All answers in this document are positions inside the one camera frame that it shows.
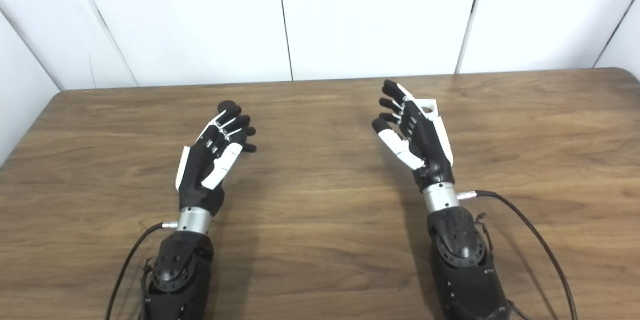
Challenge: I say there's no white square piece with hole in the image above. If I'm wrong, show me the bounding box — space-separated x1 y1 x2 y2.
413 96 440 120

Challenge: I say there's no thin wire on arm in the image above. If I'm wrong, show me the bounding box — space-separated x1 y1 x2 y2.
141 257 154 303
475 212 495 257

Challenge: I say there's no thin wire on left arm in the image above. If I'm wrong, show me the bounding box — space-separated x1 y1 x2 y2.
141 257 154 303

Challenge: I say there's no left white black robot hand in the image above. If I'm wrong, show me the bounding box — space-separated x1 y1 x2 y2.
175 105 258 217

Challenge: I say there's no thick black wrist cable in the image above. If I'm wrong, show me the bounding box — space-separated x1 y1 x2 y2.
457 190 579 320
105 221 179 320

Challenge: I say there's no thick black right wrist cable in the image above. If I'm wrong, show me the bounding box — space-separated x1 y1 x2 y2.
457 190 579 320

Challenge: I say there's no thin wire on right arm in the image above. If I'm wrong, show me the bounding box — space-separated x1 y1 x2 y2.
475 212 495 257

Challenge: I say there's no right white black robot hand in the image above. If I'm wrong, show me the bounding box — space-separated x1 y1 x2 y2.
371 79 456 193

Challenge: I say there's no thick black left wrist cable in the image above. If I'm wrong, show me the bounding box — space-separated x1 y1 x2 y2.
105 221 179 320

